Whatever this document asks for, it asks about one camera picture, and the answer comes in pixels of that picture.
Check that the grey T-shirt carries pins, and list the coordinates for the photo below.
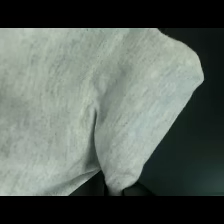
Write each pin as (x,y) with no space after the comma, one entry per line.
(60,100)

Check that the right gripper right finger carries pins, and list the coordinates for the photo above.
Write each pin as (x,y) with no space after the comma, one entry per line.
(136,190)

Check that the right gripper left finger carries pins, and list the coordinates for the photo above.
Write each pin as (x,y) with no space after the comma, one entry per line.
(98,187)

